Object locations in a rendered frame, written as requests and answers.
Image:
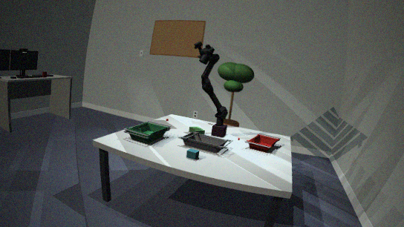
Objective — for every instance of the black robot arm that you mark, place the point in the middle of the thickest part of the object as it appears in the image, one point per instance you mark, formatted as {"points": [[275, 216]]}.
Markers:
{"points": [[207, 86]]}

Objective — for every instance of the small green block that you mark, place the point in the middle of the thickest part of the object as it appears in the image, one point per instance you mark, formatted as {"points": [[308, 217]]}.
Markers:
{"points": [[197, 129]]}

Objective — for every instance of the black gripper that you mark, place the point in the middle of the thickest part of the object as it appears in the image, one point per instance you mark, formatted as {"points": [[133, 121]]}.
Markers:
{"points": [[201, 51]]}

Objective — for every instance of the teal block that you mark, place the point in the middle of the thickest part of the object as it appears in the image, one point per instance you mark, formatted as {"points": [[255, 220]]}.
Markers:
{"points": [[192, 153]]}

